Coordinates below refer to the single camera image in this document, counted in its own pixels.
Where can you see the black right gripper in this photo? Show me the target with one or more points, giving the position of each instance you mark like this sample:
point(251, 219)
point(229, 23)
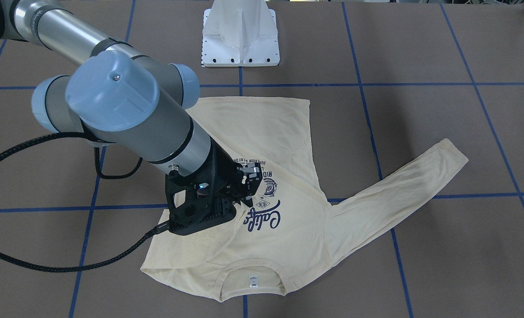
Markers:
point(223, 168)

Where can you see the cream long-sleeve printed shirt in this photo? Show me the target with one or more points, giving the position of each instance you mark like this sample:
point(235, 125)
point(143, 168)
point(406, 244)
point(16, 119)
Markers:
point(292, 234)

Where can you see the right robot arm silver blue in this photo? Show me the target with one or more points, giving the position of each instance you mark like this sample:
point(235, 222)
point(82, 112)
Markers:
point(119, 96)

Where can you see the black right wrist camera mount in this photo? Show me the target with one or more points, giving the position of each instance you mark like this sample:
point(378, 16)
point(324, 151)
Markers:
point(195, 207)

